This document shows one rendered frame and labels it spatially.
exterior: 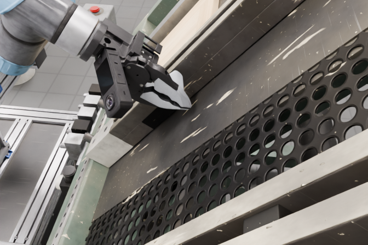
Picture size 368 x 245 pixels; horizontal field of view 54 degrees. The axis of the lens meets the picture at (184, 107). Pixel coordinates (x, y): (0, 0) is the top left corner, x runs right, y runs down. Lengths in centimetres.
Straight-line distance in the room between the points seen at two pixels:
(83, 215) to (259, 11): 60
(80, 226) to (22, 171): 108
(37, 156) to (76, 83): 82
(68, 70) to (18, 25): 216
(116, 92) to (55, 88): 209
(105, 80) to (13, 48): 16
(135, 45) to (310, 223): 45
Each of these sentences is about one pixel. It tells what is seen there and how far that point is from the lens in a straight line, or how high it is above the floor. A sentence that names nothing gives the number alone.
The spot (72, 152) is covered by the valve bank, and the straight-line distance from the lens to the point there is 126.
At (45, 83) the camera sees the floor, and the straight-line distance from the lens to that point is 271.
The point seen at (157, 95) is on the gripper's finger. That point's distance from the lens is 65.
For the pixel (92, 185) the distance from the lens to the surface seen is 94.
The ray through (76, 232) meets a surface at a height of 89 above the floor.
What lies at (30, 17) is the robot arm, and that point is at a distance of 61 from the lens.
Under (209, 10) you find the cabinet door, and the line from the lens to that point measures 92.
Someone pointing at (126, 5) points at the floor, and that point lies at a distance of 346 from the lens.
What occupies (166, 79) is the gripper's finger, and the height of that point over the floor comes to 127.
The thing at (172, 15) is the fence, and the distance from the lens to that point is 115.
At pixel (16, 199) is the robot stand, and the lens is 186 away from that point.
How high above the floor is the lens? 166
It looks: 45 degrees down
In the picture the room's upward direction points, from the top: straight up
